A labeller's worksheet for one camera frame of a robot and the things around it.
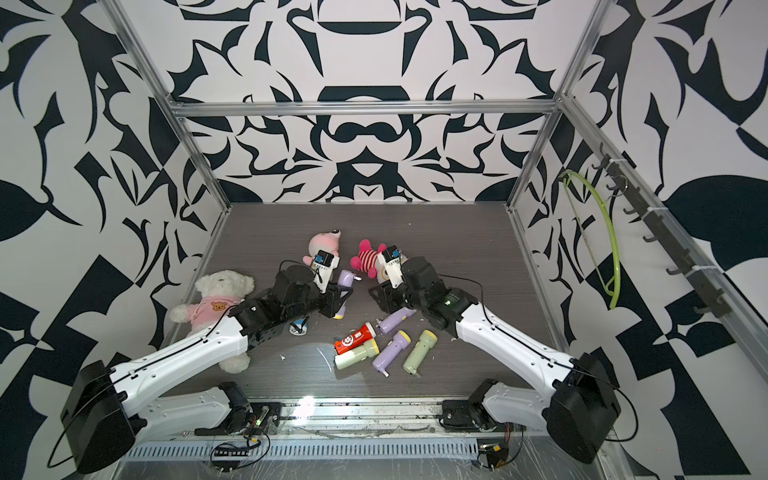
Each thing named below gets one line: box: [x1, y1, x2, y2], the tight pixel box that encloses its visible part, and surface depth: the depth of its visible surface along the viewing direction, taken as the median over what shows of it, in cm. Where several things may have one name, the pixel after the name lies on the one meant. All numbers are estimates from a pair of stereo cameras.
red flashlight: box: [334, 322, 377, 355], surface depth 86 cm
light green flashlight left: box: [334, 338, 380, 370], surface depth 83 cm
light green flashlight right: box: [403, 329, 439, 379], surface depth 84 cm
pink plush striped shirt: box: [302, 229, 341, 267], surface depth 103 cm
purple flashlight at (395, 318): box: [378, 307, 417, 334], surface depth 89 cm
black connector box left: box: [214, 449, 250, 457], surface depth 74 cm
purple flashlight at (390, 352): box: [372, 330, 412, 378], surface depth 84 cm
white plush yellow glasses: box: [350, 239, 387, 285], surface depth 98 cm
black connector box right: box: [478, 443, 509, 469], surface depth 73 cm
